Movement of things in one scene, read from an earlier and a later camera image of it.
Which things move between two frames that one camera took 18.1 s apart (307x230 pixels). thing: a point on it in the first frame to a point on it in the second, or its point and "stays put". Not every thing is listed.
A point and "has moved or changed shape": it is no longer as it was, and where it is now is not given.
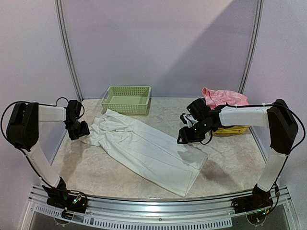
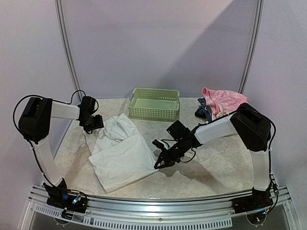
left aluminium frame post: x=66 y=48 stays put
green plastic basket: x=127 y=99 to x=154 y=104
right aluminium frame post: x=252 y=46 stays put
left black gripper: x=85 y=131 to x=99 y=124
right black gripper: x=186 y=134 to x=169 y=155
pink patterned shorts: x=214 y=98 stays put
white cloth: x=144 y=154 has moved or changed shape
